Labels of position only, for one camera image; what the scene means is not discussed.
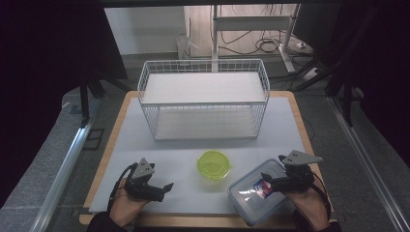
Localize black floor cables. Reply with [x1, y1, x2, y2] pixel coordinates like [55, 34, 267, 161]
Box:
[218, 29, 313, 56]

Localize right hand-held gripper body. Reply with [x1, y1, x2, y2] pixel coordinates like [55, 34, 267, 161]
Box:
[273, 149, 324, 195]

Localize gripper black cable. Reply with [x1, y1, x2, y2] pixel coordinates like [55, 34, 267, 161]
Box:
[106, 161, 139, 215]
[308, 171, 334, 222]

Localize white power strip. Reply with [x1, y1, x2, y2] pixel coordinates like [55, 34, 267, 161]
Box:
[302, 67, 321, 82]

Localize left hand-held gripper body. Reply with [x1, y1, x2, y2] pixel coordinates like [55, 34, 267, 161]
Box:
[124, 157, 164, 203]

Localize clear rectangular food container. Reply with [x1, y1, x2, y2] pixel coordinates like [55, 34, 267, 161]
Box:
[226, 158, 292, 227]

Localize green round container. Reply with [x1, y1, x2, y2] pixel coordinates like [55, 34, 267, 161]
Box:
[195, 149, 233, 182]

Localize black curtain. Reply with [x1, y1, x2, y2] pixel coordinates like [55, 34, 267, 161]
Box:
[317, 0, 410, 160]
[0, 0, 130, 209]

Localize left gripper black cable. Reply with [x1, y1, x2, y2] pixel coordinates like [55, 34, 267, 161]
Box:
[106, 161, 139, 215]

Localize black square floor frame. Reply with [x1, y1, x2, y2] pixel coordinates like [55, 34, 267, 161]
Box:
[82, 128, 106, 151]

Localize white table mat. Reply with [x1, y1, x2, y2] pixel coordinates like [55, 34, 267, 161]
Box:
[88, 96, 325, 216]

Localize person's right hand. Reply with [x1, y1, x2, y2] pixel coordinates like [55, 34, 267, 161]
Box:
[284, 186, 331, 232]

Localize white wire rack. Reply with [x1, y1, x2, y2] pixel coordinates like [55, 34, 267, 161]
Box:
[136, 58, 272, 142]

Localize white metal desk frame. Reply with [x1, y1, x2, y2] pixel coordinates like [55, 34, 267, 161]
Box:
[210, 3, 303, 74]

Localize aluminium rail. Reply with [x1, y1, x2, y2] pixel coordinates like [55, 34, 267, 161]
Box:
[29, 97, 103, 232]
[326, 96, 410, 232]

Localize person's left hand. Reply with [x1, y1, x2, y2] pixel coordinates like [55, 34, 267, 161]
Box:
[108, 178, 150, 228]

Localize black metal stand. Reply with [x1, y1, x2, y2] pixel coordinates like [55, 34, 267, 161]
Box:
[77, 74, 106, 130]
[340, 76, 356, 128]

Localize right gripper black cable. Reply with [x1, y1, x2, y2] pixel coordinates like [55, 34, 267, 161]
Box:
[308, 171, 334, 222]

